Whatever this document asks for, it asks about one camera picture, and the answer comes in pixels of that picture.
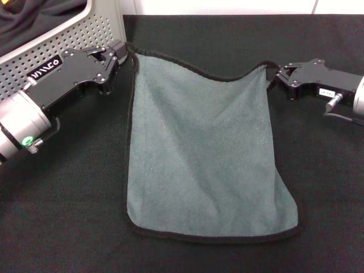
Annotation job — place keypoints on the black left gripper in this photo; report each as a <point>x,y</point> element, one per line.
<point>71,74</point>

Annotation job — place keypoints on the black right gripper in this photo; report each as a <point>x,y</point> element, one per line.
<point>327,82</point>

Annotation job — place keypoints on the grey yellow towel black trim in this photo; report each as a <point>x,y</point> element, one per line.
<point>199,142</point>

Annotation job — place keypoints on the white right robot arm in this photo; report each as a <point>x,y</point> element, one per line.
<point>359,96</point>

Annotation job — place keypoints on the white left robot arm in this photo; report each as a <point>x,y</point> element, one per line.
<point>20,125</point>

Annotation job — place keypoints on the grey perforated storage box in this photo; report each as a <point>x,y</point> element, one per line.
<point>94,31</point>

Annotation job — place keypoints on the black cloth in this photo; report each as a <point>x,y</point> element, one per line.
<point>34,22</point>

